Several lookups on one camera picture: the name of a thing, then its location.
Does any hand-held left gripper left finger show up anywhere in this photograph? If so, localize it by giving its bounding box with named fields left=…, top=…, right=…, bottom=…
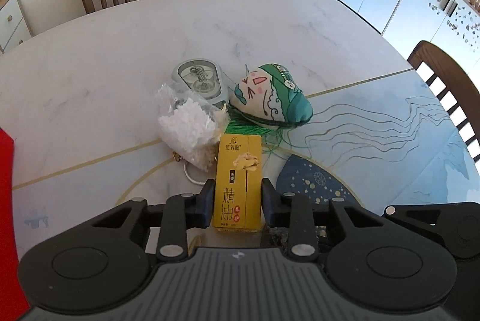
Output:
left=90, top=178, right=217, bottom=263

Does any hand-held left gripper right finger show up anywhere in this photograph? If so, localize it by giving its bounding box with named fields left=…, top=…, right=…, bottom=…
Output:
left=261, top=177, right=379, bottom=263

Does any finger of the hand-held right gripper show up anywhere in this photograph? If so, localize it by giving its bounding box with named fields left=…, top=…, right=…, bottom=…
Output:
left=383, top=203, right=456, bottom=236

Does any yellow carton box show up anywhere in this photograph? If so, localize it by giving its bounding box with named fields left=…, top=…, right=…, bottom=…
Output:
left=212, top=134, right=262, bottom=235

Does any clear bag of white pieces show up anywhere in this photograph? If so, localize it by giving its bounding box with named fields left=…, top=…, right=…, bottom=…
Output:
left=156, top=81, right=230, bottom=172

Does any green tassel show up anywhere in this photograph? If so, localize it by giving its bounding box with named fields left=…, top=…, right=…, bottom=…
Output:
left=224, top=110, right=301, bottom=157

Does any green embroidered face pouch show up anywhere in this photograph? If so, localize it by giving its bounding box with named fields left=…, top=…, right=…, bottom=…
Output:
left=229, top=62, right=314, bottom=127

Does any grey-green oval case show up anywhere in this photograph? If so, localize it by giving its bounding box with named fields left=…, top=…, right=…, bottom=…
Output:
left=171, top=58, right=230, bottom=108

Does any red cardboard box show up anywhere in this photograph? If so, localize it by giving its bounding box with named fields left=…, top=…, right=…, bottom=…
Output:
left=0, top=127, right=24, bottom=308

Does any dark wooden chair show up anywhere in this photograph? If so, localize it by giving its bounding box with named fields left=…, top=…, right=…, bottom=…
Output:
left=407, top=40, right=480, bottom=173

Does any white sideboard with wooden top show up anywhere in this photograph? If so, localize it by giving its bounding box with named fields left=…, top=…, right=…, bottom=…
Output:
left=0, top=0, right=33, bottom=54

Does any white cord loop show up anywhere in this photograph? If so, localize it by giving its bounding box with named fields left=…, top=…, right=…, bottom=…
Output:
left=172, top=151, right=208, bottom=187

